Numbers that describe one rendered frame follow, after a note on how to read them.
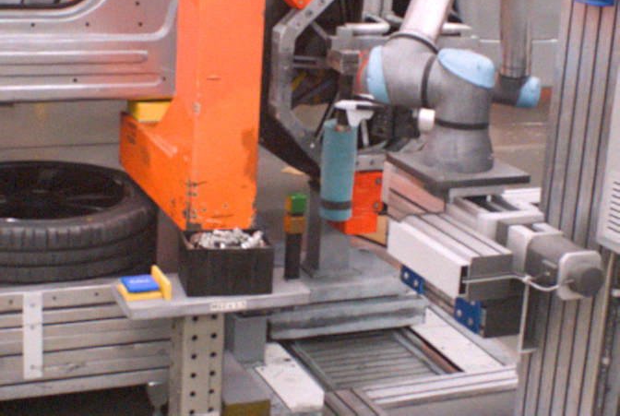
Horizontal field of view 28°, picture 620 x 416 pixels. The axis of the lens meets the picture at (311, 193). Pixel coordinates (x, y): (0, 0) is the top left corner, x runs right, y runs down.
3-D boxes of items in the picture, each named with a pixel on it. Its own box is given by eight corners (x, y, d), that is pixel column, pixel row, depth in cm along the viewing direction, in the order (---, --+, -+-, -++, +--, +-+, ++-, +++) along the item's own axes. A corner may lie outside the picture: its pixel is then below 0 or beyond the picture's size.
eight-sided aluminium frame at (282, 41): (439, 160, 357) (457, -30, 342) (451, 166, 351) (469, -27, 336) (263, 169, 336) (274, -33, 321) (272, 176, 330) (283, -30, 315)
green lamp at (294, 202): (300, 208, 289) (301, 191, 288) (306, 213, 286) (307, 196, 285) (284, 208, 288) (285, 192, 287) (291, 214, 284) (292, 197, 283)
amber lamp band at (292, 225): (299, 228, 291) (300, 211, 290) (305, 233, 287) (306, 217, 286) (282, 229, 289) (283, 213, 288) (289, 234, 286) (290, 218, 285)
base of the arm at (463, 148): (506, 171, 256) (512, 124, 253) (444, 174, 249) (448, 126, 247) (469, 152, 269) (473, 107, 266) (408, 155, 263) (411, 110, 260)
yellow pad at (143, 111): (172, 110, 353) (172, 92, 351) (186, 121, 340) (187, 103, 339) (125, 111, 347) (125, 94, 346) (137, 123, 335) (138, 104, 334)
